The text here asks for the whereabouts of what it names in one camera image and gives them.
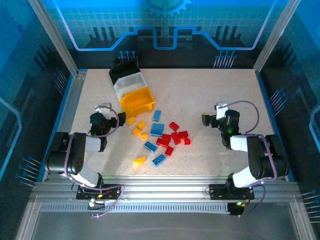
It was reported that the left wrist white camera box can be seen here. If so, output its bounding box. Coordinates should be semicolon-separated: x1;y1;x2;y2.
94;102;113;120

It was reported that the wide aluminium base rail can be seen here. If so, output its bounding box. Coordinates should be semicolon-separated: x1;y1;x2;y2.
31;174;301;203

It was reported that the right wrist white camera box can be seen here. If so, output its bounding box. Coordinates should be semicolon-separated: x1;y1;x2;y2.
215;101;228;120

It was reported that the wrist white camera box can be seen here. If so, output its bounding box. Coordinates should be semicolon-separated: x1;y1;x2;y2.
94;102;113;120
215;101;228;120

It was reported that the aluminium frame post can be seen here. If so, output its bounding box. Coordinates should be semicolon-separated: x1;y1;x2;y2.
27;0;80;76
252;0;302;74

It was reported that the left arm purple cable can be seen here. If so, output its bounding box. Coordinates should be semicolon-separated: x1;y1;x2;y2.
63;106;125;219

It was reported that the slotted grey cable duct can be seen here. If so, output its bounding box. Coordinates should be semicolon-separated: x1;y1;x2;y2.
39;202;232;213

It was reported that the black controller board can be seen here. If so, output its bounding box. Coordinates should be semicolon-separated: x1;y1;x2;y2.
227;201;247;218
87;198;107;218

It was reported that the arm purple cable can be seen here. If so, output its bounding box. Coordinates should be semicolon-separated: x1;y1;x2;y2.
223;100;278;213
63;106;125;219

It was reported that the black plastic bin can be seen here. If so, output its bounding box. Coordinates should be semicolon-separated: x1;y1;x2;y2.
108;59;141;85

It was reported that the yellow plastic bin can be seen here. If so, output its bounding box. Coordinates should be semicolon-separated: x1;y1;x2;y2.
119;86;157;118

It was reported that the white translucent plastic bin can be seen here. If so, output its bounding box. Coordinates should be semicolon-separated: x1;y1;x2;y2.
113;71;148;100

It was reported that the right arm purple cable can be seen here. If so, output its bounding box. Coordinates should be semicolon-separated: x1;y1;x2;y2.
223;100;278;213

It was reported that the aluminium side rail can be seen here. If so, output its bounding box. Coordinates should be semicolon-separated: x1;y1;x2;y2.
41;69;88;181

